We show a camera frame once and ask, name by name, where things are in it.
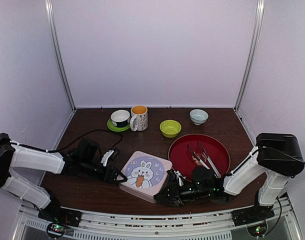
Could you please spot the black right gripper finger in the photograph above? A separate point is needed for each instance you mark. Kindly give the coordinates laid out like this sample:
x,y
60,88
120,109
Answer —
x,y
172,188
169,200

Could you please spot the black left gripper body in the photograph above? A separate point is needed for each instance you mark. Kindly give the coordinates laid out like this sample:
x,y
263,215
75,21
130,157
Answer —
x,y
87,169

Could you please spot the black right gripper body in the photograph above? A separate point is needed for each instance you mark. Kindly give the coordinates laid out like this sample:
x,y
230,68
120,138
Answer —
x,y
193,194

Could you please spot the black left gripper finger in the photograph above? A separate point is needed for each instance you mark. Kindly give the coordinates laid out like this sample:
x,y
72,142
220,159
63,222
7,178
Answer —
x,y
112,171
115,180

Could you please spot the silver divided tin box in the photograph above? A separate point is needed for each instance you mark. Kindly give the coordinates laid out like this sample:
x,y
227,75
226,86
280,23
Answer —
x,y
146,194

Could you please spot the white metal tongs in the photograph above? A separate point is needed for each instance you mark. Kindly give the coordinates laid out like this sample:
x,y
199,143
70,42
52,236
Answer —
x,y
203,159

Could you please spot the bunny print tin lid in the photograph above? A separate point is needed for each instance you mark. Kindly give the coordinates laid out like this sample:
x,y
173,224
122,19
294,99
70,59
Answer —
x,y
144,170

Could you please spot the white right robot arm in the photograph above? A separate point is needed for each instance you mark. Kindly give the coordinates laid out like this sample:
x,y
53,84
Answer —
x,y
276,154

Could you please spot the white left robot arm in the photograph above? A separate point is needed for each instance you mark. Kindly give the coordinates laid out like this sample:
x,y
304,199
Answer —
x,y
17,158

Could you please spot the red round tray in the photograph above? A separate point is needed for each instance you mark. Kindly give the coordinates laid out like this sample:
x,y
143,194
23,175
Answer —
x,y
182,160

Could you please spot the green saucer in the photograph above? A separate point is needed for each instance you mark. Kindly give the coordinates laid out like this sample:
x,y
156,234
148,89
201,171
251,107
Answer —
x,y
116,128

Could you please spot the dark white-lined cup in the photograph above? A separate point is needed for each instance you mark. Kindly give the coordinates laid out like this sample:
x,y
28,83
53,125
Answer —
x,y
120,117

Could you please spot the white patterned mug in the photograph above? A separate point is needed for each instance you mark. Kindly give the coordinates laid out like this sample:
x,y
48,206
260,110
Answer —
x,y
139,118

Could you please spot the lime green bowl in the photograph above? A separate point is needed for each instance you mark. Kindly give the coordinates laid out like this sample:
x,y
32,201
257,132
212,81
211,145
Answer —
x,y
170,128

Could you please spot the pale blue ceramic bowl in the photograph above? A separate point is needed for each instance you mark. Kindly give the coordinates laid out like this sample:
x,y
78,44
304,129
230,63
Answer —
x,y
198,116

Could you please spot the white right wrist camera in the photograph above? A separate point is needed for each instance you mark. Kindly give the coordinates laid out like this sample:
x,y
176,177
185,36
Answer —
x,y
180,178

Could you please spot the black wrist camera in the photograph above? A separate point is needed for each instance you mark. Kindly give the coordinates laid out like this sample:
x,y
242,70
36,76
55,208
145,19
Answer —
x,y
110,155

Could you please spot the aluminium front rail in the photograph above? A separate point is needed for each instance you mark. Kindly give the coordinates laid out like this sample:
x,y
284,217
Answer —
x,y
216,225

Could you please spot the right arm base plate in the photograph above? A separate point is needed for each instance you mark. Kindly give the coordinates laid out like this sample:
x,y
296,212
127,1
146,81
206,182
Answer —
x,y
252,214

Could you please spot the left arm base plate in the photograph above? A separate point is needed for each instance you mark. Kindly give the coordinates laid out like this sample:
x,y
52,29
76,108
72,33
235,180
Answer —
x,y
61,216

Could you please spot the left aluminium frame post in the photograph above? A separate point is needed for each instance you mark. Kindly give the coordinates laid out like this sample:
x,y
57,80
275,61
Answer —
x,y
57,52

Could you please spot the aluminium frame post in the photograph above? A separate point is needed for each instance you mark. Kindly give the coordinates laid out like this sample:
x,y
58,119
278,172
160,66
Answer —
x,y
57,52
256,33

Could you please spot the right aluminium frame post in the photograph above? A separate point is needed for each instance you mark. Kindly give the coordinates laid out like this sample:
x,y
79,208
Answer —
x,y
256,33

